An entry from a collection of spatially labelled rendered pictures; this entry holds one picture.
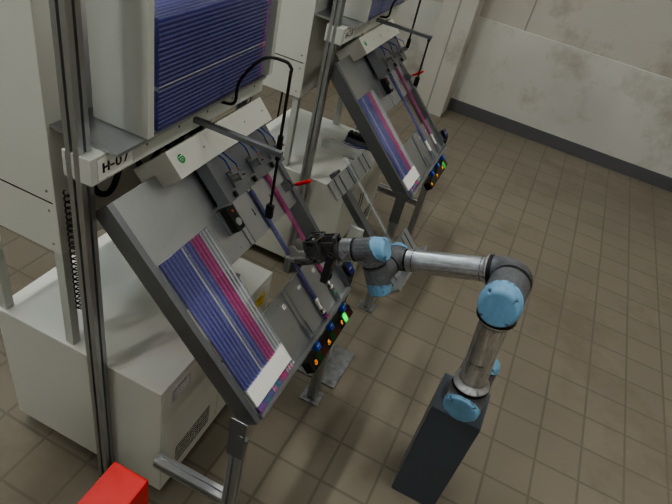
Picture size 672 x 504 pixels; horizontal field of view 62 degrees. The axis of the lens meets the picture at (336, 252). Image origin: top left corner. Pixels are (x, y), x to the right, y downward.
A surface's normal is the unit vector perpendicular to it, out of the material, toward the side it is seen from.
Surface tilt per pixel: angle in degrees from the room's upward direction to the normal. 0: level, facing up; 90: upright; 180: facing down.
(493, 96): 90
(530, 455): 0
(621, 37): 90
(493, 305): 82
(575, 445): 0
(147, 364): 0
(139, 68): 90
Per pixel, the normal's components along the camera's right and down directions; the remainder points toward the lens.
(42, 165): -0.40, 0.51
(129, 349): 0.20, -0.77
